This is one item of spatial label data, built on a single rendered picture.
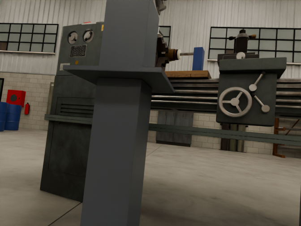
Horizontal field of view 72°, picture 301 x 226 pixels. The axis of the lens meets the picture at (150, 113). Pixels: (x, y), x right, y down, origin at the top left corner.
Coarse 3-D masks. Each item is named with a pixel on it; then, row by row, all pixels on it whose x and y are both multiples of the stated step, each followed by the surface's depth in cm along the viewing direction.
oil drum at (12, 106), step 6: (12, 108) 694; (18, 108) 711; (6, 114) 687; (12, 114) 694; (18, 114) 714; (6, 120) 686; (12, 120) 695; (18, 120) 717; (6, 126) 685; (12, 126) 695; (18, 126) 724
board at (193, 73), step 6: (168, 72) 130; (174, 72) 129; (180, 72) 127; (186, 72) 126; (192, 72) 124; (198, 72) 123; (204, 72) 122; (168, 78) 134; (174, 78) 132; (180, 78) 131; (186, 78) 129
